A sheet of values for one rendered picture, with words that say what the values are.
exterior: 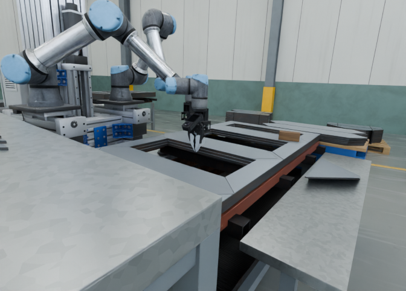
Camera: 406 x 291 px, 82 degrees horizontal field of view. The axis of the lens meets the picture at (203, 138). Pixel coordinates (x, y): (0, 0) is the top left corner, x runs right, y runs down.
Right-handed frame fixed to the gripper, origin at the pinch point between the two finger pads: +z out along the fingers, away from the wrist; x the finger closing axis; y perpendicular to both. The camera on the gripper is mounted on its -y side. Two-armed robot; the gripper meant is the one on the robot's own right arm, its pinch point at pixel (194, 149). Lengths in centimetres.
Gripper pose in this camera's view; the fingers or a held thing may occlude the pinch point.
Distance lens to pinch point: 113.1
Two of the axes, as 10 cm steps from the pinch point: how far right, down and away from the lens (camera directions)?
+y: 6.1, -1.6, 7.8
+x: -7.9, -1.7, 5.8
